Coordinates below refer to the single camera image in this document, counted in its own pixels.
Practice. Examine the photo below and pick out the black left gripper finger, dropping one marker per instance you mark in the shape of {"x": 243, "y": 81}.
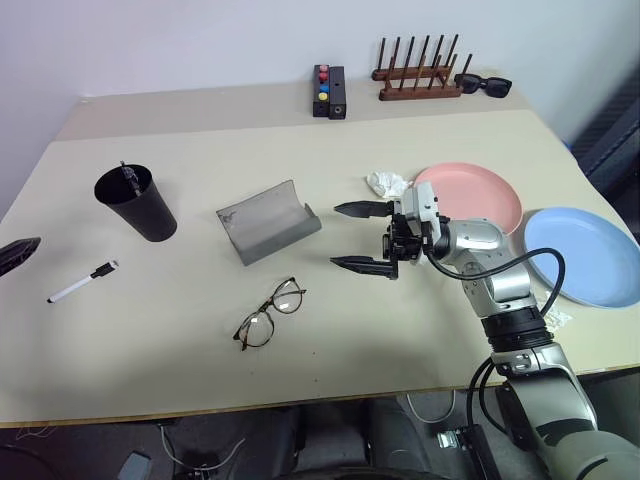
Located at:
{"x": 17, "y": 252}

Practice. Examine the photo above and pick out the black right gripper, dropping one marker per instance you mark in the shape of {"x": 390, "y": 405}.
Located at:
{"x": 402, "y": 240}

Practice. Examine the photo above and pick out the white marker with black cap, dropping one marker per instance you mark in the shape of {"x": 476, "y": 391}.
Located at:
{"x": 75, "y": 288}

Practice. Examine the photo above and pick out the tortoiseshell round eyeglasses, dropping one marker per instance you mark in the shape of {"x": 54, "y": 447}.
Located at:
{"x": 287, "y": 300}

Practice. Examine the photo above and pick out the blue plastic plate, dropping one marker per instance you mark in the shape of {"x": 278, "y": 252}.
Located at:
{"x": 590, "y": 250}

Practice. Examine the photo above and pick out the black plastic cup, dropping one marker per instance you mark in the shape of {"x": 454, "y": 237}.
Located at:
{"x": 145, "y": 215}

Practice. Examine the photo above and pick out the crumpled white tissue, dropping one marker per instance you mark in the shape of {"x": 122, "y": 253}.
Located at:
{"x": 556, "y": 317}
{"x": 385, "y": 181}

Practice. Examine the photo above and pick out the pink plastic plate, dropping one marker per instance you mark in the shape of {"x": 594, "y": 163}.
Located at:
{"x": 480, "y": 195}

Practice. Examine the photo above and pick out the dark marker with clip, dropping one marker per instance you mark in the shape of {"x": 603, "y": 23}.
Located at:
{"x": 131, "y": 177}

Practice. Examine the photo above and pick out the plain black rectangular box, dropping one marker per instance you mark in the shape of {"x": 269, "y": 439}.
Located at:
{"x": 337, "y": 95}

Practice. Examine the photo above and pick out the brown wooden peg rack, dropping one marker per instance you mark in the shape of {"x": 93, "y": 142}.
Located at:
{"x": 420, "y": 93}

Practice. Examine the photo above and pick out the black sunglasses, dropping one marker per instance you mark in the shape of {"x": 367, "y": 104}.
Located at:
{"x": 495, "y": 87}

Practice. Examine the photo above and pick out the grey-blue pedal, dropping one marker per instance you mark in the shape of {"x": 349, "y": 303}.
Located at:
{"x": 134, "y": 466}

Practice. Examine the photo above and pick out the black bar under table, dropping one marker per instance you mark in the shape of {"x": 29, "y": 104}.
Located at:
{"x": 480, "y": 452}

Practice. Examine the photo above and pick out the black textured chair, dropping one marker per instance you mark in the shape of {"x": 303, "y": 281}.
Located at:
{"x": 615, "y": 140}

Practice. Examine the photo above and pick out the silver metal bracket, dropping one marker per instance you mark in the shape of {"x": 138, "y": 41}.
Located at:
{"x": 450, "y": 440}

